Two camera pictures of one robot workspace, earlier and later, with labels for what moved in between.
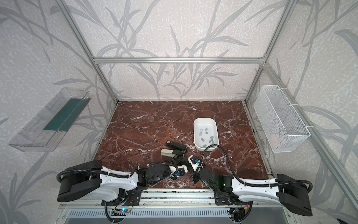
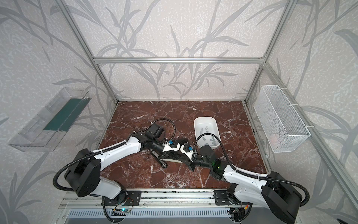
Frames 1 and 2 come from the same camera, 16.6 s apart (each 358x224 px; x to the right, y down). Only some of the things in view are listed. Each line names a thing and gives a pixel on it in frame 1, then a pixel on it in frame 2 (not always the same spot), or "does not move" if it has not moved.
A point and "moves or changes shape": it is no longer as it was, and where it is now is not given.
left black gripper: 173,161 -> 167,150
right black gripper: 194,173 -> 190,157
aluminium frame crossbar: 222,60 does not move
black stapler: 177,148 moves or changes shape
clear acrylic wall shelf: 44,133 does not move
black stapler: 180,159 -> 162,163
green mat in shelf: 64,118 does not move
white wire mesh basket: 284,130 does not move
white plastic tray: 206,133 does not move
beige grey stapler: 167,152 moves or changes shape
